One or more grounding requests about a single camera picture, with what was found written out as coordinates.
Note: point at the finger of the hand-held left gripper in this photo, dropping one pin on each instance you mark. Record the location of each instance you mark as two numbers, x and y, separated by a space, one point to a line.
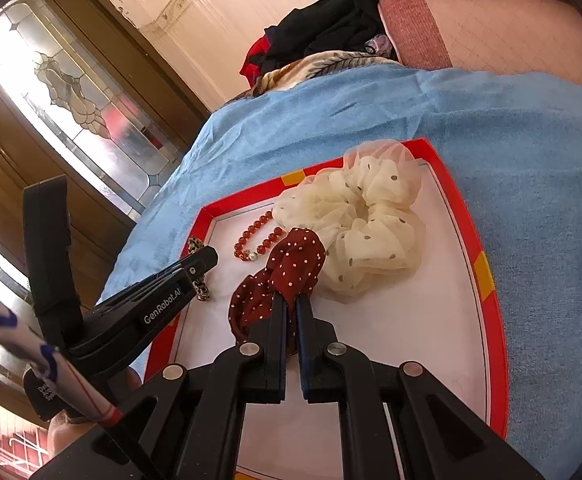
203 257
189 279

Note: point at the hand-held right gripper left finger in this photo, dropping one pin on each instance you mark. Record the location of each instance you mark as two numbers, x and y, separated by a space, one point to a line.
281 315

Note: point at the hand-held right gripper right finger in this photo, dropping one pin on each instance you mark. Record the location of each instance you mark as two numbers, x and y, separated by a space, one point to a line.
303 320

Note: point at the dark red polka dot scrunchie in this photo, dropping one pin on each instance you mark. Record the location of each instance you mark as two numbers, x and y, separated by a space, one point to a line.
296 260

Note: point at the red cardboard box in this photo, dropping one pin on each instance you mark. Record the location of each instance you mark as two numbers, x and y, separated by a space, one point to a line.
421 310

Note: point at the person's left hand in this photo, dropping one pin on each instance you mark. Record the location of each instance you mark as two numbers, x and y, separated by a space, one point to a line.
128 384

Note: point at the cream polka dot scrunchie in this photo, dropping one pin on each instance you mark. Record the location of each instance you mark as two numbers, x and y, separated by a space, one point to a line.
371 220

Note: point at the wooden stained glass door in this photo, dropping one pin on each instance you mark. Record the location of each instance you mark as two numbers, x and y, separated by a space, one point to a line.
71 85

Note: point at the floral quilt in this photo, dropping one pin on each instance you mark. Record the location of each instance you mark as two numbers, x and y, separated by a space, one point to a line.
291 72

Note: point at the red clothing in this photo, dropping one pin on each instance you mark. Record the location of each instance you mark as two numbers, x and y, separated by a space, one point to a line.
256 55

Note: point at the black clothing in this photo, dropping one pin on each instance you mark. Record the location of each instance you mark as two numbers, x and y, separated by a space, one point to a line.
331 25

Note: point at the blue blanket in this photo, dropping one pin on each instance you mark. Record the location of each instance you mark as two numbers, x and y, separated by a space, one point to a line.
521 160

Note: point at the pink sofa cushion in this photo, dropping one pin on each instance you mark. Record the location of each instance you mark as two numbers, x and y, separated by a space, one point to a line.
496 25

